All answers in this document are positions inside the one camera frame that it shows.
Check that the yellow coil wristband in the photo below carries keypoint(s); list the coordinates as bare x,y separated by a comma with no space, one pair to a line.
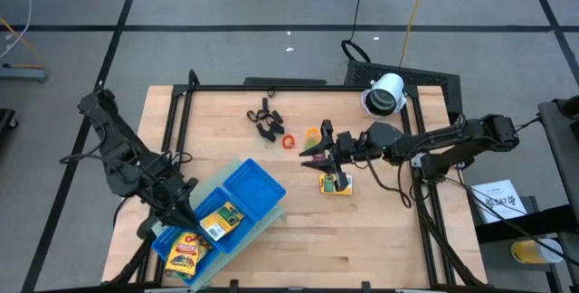
312,129

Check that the white printed paper sheet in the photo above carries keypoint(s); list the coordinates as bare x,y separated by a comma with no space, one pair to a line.
497,193

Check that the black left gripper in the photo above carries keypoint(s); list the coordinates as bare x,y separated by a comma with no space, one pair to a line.
169,191

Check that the orange coil wristband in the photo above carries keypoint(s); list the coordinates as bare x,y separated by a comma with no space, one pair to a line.
284,141

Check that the green coil wristband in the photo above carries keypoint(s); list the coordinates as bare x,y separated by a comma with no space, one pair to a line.
309,143

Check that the blue plastic basket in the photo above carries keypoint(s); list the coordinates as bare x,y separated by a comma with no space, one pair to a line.
204,261
233,238
253,189

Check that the pale green perforated shelf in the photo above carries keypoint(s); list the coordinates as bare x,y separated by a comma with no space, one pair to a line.
216,181

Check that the black side cart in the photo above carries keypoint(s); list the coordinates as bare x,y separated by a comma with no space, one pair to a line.
561,148

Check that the black floor equipment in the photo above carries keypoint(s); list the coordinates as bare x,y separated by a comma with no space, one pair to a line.
6,119

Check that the yellow white cylinder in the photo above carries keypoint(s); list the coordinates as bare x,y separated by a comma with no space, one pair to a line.
529,252

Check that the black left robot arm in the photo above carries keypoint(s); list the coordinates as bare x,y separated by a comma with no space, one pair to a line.
117,148

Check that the black table clamp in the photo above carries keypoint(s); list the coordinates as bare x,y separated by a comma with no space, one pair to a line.
233,286
365,287

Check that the black aluminium table frame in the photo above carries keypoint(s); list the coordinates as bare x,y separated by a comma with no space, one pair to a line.
294,88

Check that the black flat bar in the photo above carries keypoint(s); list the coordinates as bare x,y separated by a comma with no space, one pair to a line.
285,81

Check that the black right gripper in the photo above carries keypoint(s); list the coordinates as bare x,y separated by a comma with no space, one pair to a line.
350,148

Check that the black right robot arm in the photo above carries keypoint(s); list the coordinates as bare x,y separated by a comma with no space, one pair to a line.
434,141

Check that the purple coil wristband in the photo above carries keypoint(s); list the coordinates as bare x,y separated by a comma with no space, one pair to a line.
320,158

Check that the black perforated metal case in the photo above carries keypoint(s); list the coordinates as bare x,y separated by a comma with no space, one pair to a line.
434,80

